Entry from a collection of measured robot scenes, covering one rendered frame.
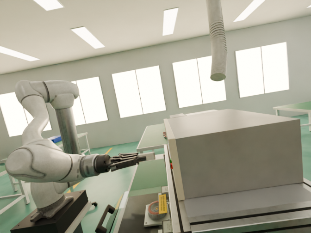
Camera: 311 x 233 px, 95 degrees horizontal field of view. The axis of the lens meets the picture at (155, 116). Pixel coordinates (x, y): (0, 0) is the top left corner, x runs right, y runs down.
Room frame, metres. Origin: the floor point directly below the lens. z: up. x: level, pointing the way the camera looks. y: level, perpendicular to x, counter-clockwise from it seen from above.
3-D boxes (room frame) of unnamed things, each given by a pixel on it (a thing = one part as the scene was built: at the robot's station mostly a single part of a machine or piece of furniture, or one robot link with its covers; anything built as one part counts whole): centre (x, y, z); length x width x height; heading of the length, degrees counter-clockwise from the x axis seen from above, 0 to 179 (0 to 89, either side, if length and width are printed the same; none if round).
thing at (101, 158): (0.58, 0.22, 1.22); 0.09 x 0.08 x 0.07; 87
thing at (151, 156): (0.56, 0.07, 1.22); 0.07 x 0.01 x 0.03; 87
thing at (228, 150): (0.63, -0.23, 1.22); 0.44 x 0.39 x 0.20; 177
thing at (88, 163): (0.58, 0.29, 1.22); 0.09 x 0.06 x 0.09; 177
